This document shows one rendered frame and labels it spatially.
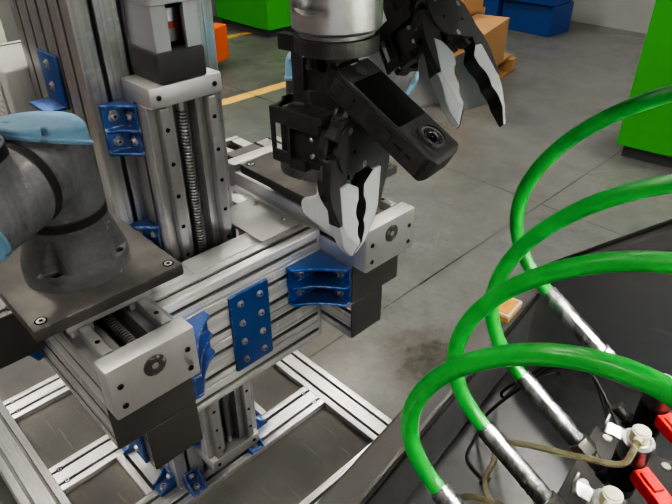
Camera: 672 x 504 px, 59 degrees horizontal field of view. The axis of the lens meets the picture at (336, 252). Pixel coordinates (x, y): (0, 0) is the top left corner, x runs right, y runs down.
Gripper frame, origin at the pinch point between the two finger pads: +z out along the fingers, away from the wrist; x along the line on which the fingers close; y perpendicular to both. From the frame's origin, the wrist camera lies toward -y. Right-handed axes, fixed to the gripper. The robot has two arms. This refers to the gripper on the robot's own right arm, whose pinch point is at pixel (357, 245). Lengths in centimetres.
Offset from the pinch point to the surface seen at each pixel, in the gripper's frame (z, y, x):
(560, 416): 13.1, -21.5, -3.7
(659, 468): 25.5, -30.6, -15.2
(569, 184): 124, 60, -280
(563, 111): 124, 106, -393
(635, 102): -15.0, -19.2, -11.9
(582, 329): 8.4, -19.9, -11.6
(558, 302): 6.3, -17.0, -11.6
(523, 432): 40.2, -13.2, -23.8
